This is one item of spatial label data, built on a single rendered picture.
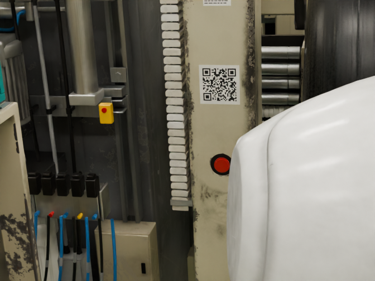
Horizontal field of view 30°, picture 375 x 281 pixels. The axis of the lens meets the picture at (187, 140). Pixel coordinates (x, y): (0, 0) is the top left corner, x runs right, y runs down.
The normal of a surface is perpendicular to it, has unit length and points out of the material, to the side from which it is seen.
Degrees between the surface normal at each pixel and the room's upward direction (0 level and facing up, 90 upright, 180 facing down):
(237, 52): 90
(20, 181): 90
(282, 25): 90
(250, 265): 86
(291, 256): 79
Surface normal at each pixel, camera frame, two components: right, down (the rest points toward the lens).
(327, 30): -0.80, -0.24
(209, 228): -0.22, 0.35
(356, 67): -0.22, -0.07
